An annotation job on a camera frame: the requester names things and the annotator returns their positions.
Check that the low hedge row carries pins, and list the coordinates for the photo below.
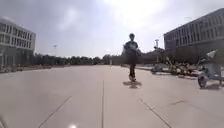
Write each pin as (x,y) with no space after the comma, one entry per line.
(23,68)

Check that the tall lamp pole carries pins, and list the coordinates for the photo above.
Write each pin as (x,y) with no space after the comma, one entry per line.
(55,50)

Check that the row of distant trees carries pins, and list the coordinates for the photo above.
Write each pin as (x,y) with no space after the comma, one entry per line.
(66,60)

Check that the row of parked bicycles and scooters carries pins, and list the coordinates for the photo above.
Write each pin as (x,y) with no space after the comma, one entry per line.
(206,71)

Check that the pale concrete paved plaza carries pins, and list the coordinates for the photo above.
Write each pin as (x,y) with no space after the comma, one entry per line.
(83,96)

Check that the person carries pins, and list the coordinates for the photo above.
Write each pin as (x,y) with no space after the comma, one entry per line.
(130,55)

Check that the white multi-storey building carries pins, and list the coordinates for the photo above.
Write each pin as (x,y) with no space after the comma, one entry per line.
(16,41)

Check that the grey multi-storey building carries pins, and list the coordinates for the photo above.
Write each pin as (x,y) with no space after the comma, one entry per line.
(200,35)

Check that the distant slim tower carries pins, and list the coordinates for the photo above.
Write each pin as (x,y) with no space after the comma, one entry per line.
(156,43)

